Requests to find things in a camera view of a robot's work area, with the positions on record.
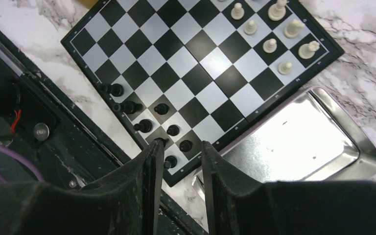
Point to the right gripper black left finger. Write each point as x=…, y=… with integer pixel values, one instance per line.
x=124, y=202

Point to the black chess pawn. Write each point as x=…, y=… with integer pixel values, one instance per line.
x=161, y=108
x=185, y=146

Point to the white chess piece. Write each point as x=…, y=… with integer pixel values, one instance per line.
x=293, y=28
x=307, y=51

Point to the silver tin lid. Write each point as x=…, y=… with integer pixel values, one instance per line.
x=309, y=137

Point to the white chess pawn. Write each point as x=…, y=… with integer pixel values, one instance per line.
x=270, y=45
x=285, y=67

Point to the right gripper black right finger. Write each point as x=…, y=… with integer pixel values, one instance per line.
x=237, y=204

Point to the black chess piece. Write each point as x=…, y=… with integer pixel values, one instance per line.
x=115, y=90
x=170, y=162
x=144, y=126
x=173, y=130
x=127, y=107
x=162, y=140

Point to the gold tin box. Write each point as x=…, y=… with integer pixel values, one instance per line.
x=87, y=3

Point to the black white chess board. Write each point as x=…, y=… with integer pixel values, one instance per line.
x=203, y=58

